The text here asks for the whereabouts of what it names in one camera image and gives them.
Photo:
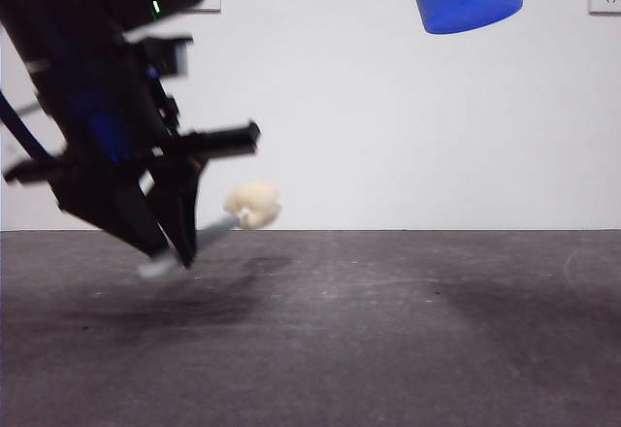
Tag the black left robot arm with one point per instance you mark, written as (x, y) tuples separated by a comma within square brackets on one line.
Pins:
[(58, 19)]

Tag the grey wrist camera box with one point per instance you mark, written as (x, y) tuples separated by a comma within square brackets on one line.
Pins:
[(167, 58)]

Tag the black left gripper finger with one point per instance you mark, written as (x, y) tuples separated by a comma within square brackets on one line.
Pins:
[(116, 218), (182, 204)]

